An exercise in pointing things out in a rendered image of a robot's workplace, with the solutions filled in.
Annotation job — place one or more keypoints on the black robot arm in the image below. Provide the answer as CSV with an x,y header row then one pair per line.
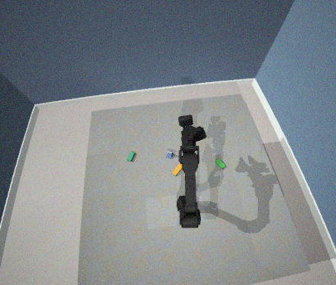
x,y
187,205

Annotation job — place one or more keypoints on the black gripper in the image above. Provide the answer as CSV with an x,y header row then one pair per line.
x,y
184,121

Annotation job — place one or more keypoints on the yellow bar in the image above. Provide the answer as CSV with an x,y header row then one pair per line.
x,y
177,169

